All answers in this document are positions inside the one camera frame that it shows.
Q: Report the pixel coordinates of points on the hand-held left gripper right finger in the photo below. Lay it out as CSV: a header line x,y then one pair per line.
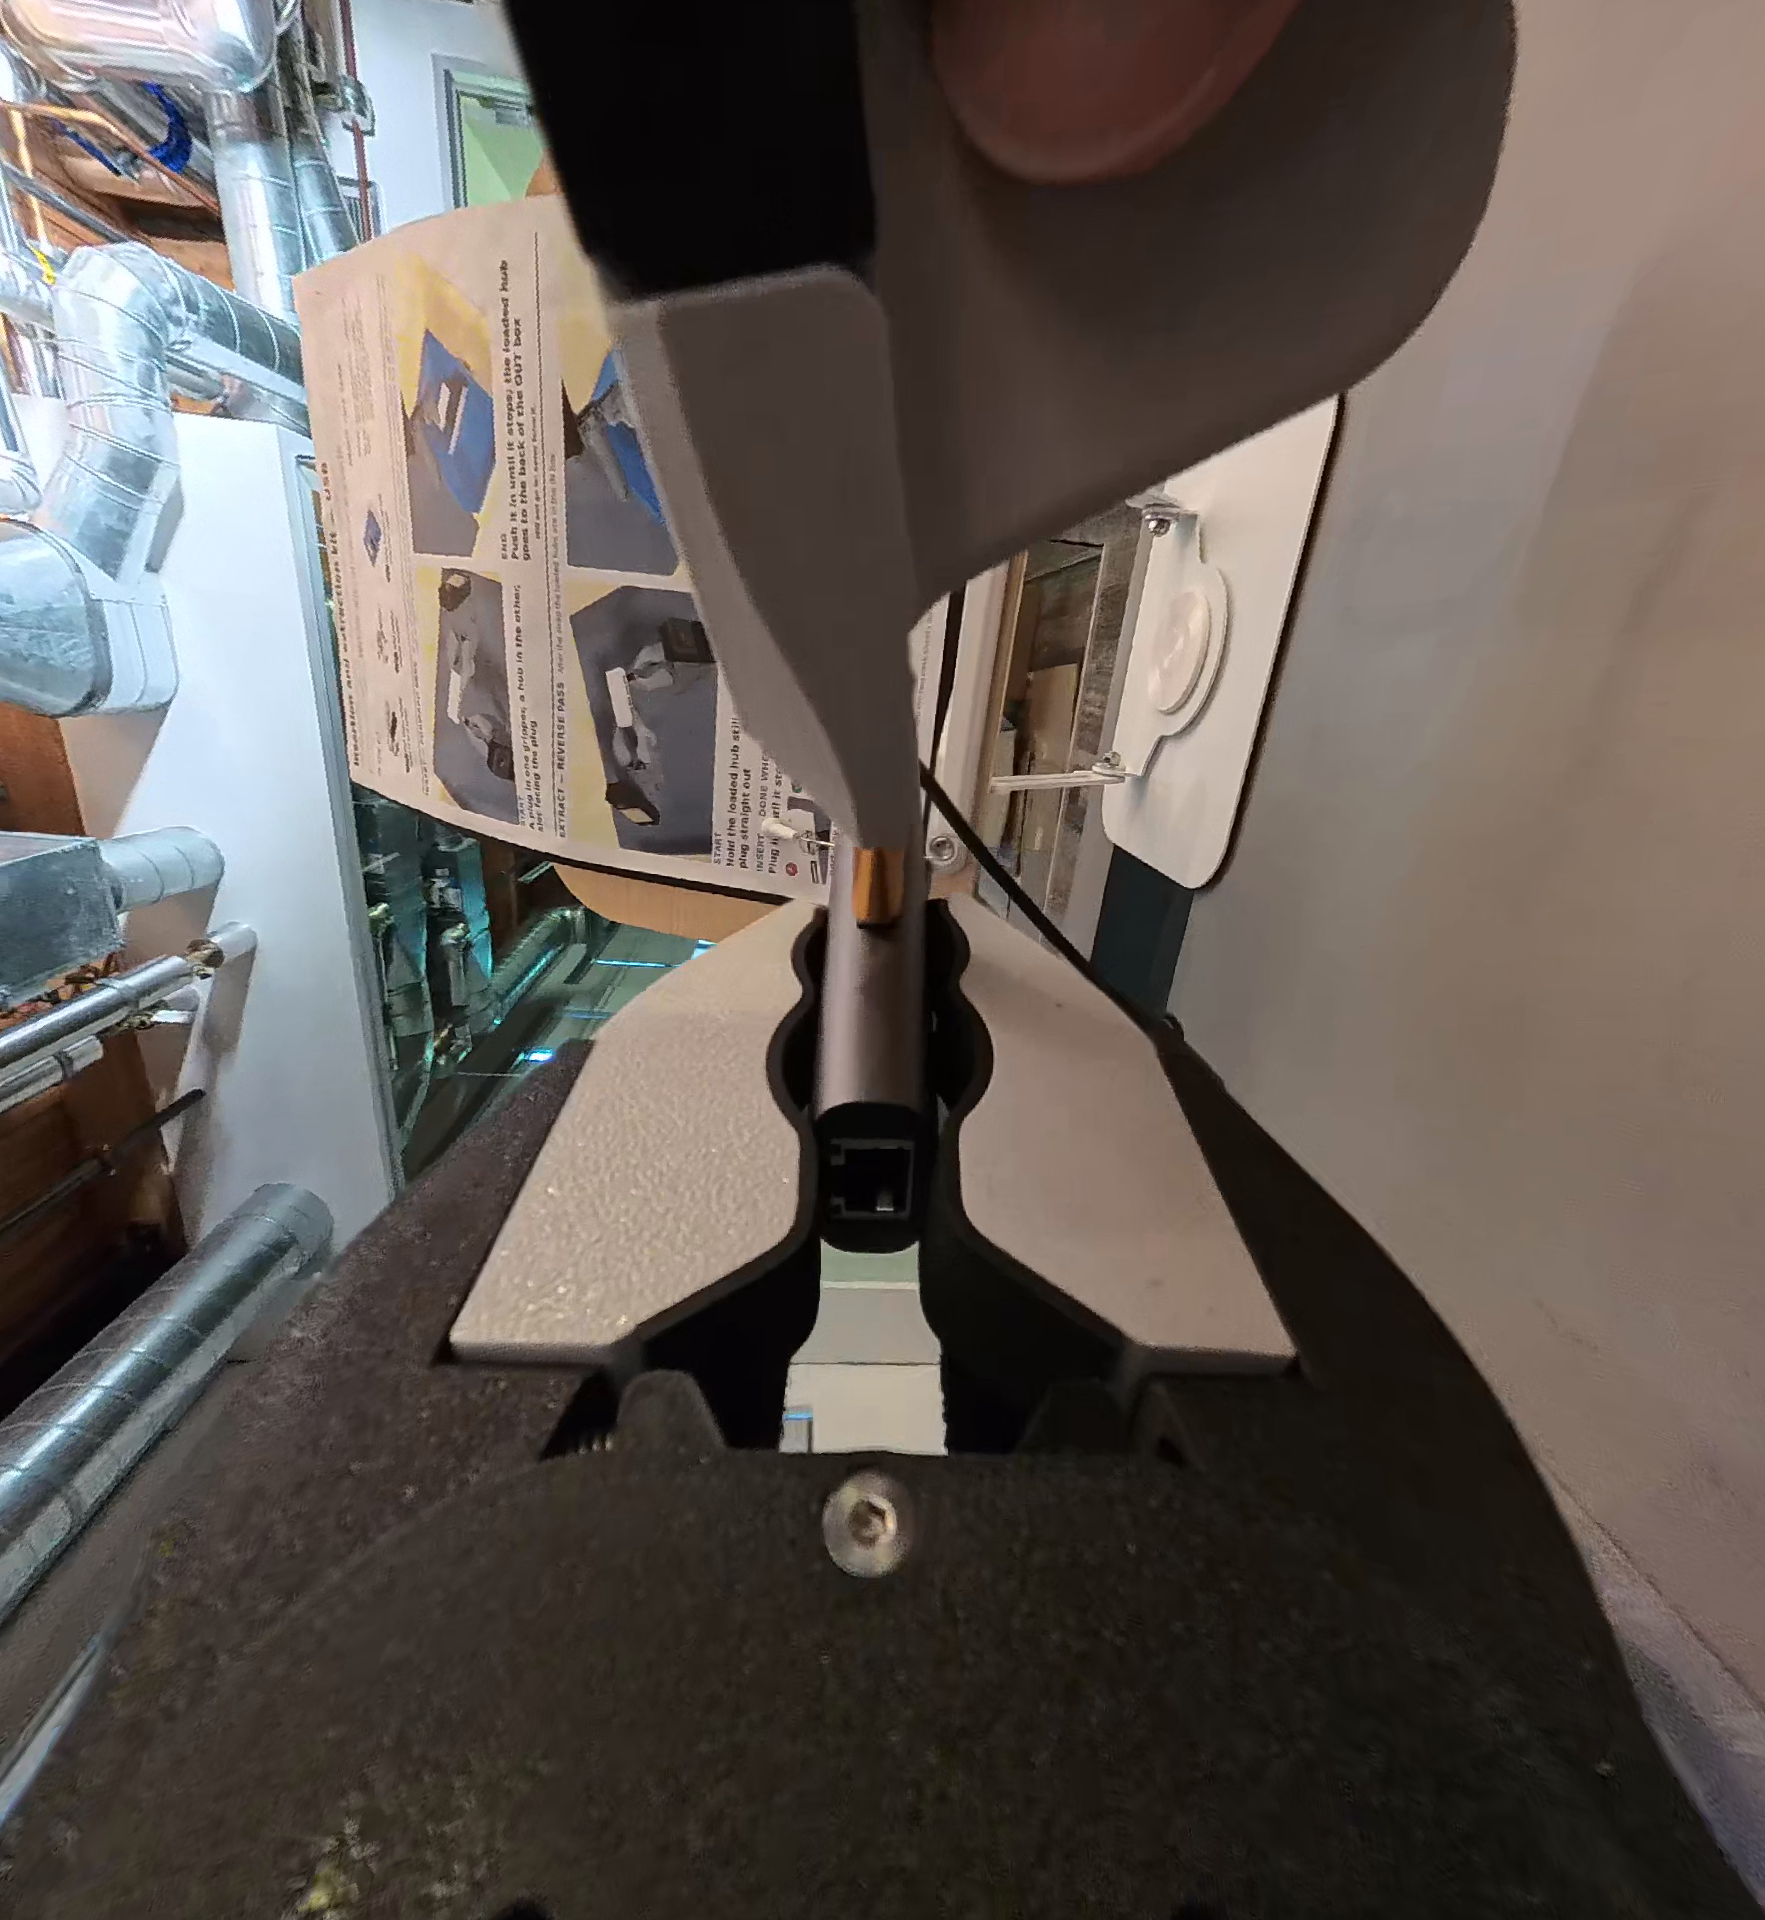
x,y
1107,1203

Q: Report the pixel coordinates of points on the silver ventilation duct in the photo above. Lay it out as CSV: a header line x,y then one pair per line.
x,y
72,541

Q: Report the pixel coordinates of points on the slim grey usb hub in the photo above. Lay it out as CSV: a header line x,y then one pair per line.
x,y
877,1049

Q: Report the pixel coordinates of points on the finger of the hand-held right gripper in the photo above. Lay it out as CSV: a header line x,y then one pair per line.
x,y
1125,362

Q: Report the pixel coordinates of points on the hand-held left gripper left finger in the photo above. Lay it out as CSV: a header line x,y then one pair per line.
x,y
644,1203

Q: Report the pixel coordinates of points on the person's right hand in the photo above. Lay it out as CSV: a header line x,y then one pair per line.
x,y
1107,77

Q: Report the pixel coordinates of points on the white stand base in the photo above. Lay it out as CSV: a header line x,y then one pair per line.
x,y
1243,661

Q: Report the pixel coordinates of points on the instruction poster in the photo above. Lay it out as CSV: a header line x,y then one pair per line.
x,y
524,600

